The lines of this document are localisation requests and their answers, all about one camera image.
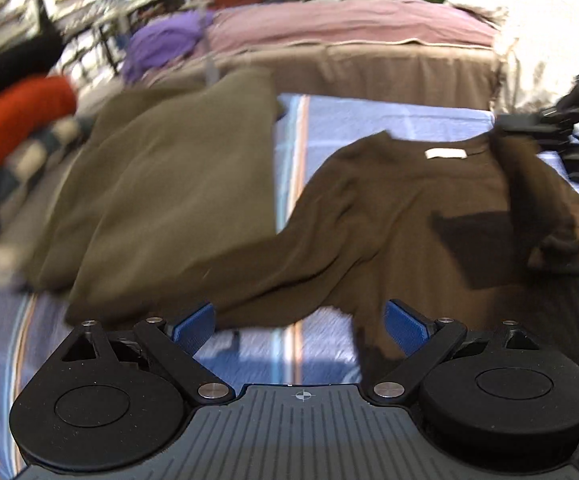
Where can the purple cloth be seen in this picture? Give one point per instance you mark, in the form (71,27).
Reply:
(167,42)

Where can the folded olive green cloth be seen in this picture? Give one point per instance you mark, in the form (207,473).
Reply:
(169,190)

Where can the brown and pink bedspread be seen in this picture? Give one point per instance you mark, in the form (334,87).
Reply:
(349,45)

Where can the black cloth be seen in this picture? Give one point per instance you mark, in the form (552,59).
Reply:
(9,70)

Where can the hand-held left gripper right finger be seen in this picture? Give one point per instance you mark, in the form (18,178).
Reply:
(405,322)

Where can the cluttered table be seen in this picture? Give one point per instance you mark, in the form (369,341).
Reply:
(119,7)

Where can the cream floral blanket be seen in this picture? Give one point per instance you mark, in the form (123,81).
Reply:
(544,40)

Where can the grey checkered blanket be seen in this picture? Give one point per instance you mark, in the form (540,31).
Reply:
(24,170)

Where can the blue plaid bed sheet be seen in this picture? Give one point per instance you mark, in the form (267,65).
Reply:
(314,125)

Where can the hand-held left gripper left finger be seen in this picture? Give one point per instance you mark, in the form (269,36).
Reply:
(194,325)

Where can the dark brown shirt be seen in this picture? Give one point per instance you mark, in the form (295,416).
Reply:
(409,230)

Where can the red cloth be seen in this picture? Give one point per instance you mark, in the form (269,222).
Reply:
(14,120)

